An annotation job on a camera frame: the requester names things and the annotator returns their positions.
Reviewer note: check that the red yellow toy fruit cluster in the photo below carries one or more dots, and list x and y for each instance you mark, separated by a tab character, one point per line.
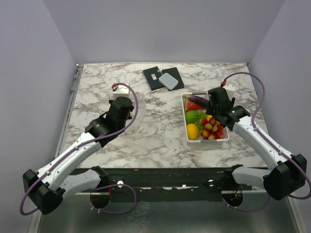
213	130

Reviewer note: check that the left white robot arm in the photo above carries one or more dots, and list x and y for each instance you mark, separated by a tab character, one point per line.
48	186

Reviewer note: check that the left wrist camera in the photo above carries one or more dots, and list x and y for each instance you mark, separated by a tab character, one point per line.
120	91

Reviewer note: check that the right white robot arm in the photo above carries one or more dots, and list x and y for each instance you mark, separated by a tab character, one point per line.
286	172

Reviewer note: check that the white grey small device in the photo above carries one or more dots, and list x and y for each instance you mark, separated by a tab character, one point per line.
168	81

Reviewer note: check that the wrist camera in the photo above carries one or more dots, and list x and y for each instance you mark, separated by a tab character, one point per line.
120	91
230	88

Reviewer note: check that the toy watermelon slice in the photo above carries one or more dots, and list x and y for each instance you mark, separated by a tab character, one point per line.
190	105

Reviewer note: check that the white perforated plastic basket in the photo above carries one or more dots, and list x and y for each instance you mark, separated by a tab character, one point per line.
184	98

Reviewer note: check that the aluminium extrusion right front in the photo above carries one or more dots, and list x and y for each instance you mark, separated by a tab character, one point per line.
258	189

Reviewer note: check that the green toy grapes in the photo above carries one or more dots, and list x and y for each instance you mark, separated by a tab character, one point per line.
201	120

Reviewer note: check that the purple toy eggplant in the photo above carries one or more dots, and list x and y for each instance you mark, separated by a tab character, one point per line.
198	100

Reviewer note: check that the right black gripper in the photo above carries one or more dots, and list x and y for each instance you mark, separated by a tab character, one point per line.
209	110

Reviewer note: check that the black box with label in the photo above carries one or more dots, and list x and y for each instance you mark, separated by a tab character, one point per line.
152	76

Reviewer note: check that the clear polka dot zip bag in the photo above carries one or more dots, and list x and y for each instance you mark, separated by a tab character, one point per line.
141	111

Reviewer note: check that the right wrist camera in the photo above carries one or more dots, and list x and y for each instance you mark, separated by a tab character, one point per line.
230	88

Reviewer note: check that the yellow toy lemon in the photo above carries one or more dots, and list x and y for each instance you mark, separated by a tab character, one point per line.
192	131

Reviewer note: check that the black flat box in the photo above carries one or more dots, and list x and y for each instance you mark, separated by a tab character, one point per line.
175	73

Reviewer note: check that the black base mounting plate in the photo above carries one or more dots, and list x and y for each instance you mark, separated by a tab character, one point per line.
169	184

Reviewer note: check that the green toy citrus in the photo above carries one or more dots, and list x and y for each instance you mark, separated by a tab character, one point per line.
191	116

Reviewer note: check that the aluminium rail left edge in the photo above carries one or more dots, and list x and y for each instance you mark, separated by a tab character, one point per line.
73	93

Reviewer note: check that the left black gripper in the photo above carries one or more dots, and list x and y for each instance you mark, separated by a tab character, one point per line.
111	101

